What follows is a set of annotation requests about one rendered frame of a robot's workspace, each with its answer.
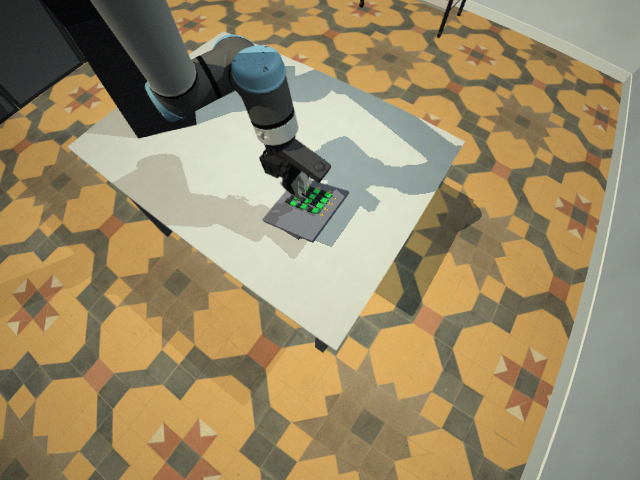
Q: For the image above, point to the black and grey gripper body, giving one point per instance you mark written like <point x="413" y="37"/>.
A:
<point x="274" y="164"/>

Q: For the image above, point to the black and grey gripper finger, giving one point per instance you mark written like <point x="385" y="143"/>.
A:
<point x="303" y="181"/>
<point x="292" y="187"/>

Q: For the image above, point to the grey switch panel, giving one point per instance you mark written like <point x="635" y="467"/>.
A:
<point x="300" y="220"/>

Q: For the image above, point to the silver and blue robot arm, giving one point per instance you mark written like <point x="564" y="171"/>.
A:
<point x="179" y="86"/>

